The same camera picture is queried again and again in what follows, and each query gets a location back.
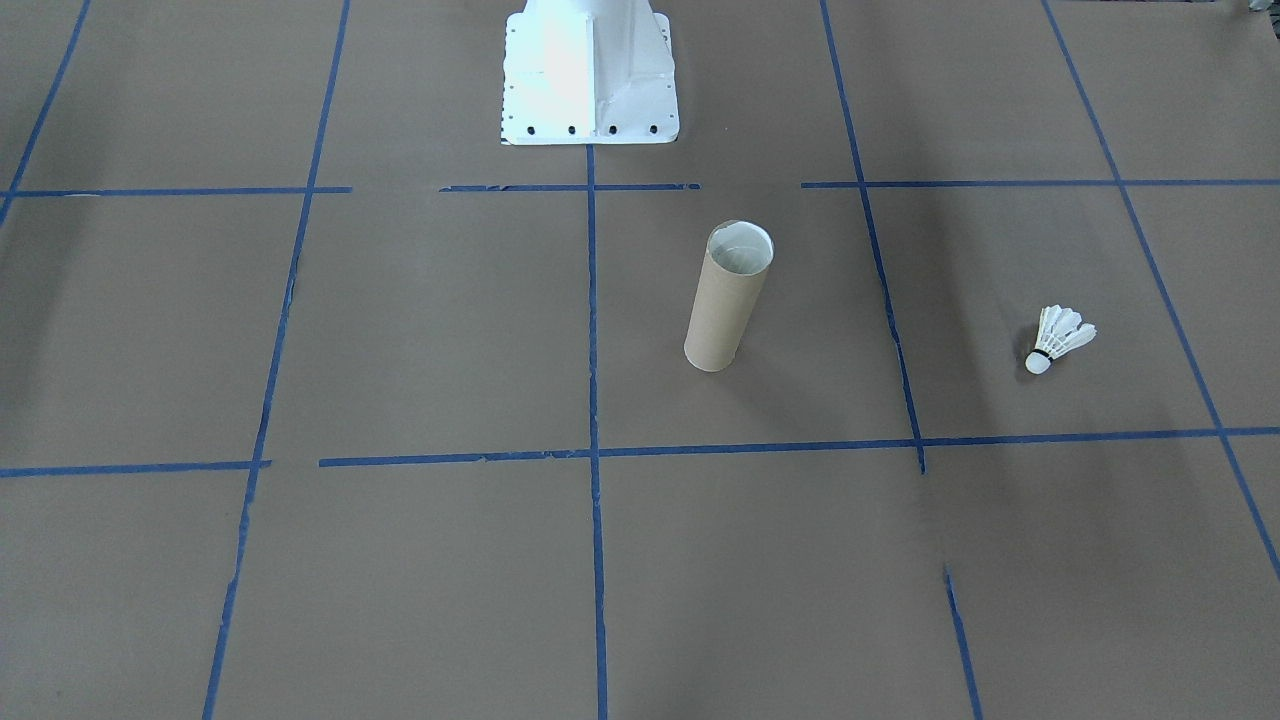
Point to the white feather shuttlecock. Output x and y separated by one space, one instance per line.
1060 335

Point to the white pedestal column with plate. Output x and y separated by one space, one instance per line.
590 70

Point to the brown cardboard tube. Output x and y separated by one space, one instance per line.
725 310

